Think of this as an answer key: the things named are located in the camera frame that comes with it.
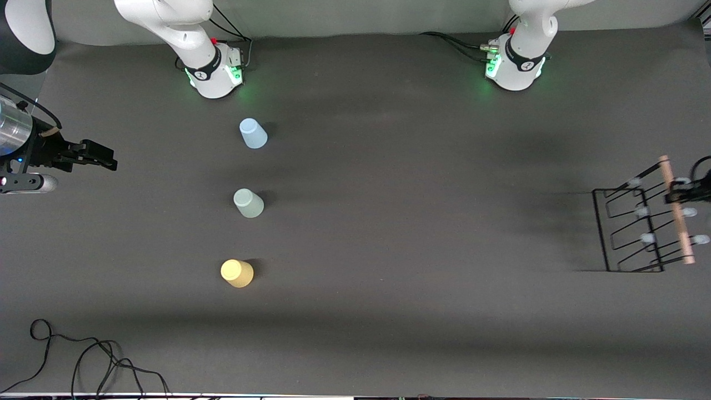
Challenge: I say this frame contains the black wire cup holder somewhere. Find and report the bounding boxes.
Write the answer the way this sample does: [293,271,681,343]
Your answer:
[590,155,711,273]

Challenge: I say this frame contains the pale green plastic cup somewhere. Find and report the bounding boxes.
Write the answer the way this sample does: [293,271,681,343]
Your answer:
[233,188,265,218]

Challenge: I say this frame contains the yellow plastic cup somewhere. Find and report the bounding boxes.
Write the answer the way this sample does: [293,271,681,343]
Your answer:
[221,259,254,288]

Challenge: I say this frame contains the light blue plastic cup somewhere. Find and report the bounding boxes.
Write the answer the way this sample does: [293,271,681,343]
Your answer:
[239,118,268,149]

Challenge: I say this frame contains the dark grey table cover sheet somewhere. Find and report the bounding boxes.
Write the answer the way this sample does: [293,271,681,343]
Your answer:
[0,18,711,397]

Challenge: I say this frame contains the thin black loose cable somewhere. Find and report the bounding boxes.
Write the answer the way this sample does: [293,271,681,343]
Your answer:
[0,318,171,398]

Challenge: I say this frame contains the black right arm base cable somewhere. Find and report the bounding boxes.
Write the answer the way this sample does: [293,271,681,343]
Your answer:
[176,4,254,72]

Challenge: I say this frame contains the black arm base cable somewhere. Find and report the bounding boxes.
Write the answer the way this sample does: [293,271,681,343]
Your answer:
[176,4,254,72]
[419,31,498,63]

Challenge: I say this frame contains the black left arm base cable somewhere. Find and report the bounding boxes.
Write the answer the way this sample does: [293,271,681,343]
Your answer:
[419,31,498,63]

